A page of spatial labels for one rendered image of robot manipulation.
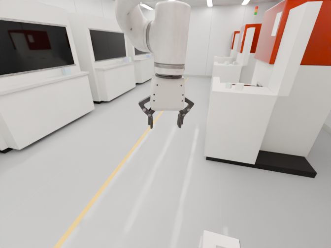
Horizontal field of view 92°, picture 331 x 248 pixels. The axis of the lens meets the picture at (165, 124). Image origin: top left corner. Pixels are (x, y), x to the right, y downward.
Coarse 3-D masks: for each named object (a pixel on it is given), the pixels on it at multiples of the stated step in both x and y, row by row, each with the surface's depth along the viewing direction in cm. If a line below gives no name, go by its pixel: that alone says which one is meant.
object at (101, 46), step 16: (80, 16) 331; (96, 16) 366; (80, 32) 346; (96, 32) 372; (112, 32) 430; (80, 48) 362; (96, 48) 378; (112, 48) 439; (80, 64) 381; (96, 64) 385; (112, 64) 441; (128, 64) 489; (96, 80) 392; (112, 80) 420; (128, 80) 501; (96, 96) 409; (112, 96) 429
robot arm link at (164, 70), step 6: (156, 66) 41; (162, 66) 40; (168, 66) 40; (174, 66) 40; (180, 66) 41; (156, 72) 42; (162, 72) 41; (168, 72) 40; (174, 72) 40; (180, 72) 41
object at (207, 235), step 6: (204, 234) 44; (210, 234) 44; (216, 234) 44; (204, 240) 43; (210, 240) 43; (216, 240) 43; (222, 240) 43; (228, 240) 43; (234, 240) 43; (204, 246) 41; (210, 246) 41; (216, 246) 42; (222, 246) 41; (228, 246) 41; (234, 246) 41
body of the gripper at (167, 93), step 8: (152, 80) 44; (160, 80) 43; (168, 80) 43; (176, 80) 43; (152, 88) 44; (160, 88) 44; (168, 88) 44; (176, 88) 44; (184, 88) 45; (152, 96) 45; (160, 96) 45; (168, 96) 45; (176, 96) 45; (184, 96) 46; (152, 104) 46; (160, 104) 46; (168, 104) 46; (176, 104) 47
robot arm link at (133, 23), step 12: (120, 0) 29; (132, 0) 28; (144, 0) 29; (120, 12) 32; (132, 12) 35; (120, 24) 36; (132, 24) 37; (144, 24) 40; (132, 36) 40; (144, 36) 40; (144, 48) 42
